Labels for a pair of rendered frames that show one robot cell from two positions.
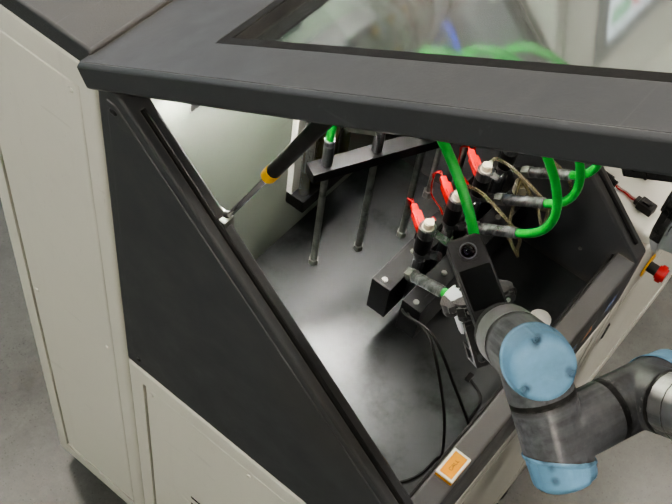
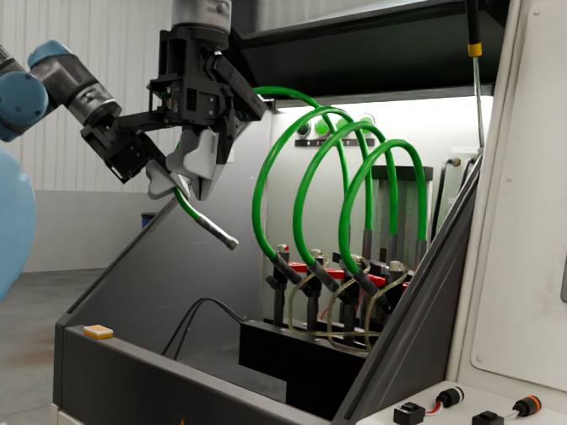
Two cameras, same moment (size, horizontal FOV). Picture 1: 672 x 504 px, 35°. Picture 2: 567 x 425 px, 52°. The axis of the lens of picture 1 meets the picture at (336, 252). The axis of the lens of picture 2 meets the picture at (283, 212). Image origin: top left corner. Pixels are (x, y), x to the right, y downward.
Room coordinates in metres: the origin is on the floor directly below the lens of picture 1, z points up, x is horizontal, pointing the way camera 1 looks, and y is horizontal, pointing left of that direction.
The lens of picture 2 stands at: (1.22, -1.18, 1.24)
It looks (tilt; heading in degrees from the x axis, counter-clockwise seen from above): 3 degrees down; 100
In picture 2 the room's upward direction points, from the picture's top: 3 degrees clockwise
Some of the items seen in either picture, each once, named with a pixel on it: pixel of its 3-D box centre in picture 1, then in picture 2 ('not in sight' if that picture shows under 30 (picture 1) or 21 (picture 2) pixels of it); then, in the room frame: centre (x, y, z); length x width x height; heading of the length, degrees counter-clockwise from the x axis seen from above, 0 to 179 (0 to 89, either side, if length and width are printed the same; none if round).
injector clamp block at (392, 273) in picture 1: (448, 259); (326, 379); (1.13, -0.20, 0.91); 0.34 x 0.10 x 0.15; 149
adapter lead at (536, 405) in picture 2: not in sight; (509, 413); (1.37, -0.49, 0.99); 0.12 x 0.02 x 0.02; 50
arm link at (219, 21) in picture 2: not in sight; (202, 18); (0.97, -0.46, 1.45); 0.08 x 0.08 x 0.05
